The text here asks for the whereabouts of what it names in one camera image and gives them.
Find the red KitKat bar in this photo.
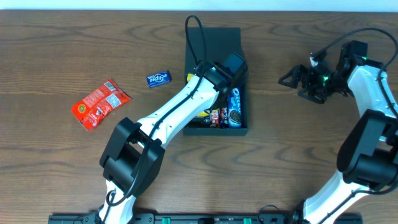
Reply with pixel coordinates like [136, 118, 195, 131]
[210, 110, 220, 128]

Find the black open gift box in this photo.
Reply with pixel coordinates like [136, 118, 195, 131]
[183, 27, 248, 136]

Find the yellow snack packet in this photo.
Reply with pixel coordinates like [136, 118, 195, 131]
[187, 73, 216, 118]

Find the blue Eclipse mint box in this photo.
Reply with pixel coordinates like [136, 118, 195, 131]
[146, 70, 172, 88]

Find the blue Oreo cookie pack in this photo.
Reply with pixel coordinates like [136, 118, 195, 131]
[228, 88, 242, 128]

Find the red snack packet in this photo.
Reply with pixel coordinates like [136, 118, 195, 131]
[71, 80, 131, 130]

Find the blue Dairy Milk bar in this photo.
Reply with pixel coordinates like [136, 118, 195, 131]
[219, 107, 229, 128]

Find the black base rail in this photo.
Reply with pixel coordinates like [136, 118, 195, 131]
[48, 212, 363, 224]

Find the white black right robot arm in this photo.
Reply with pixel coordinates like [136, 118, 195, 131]
[278, 40, 397, 223]

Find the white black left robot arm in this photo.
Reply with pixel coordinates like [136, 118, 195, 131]
[96, 62, 243, 223]

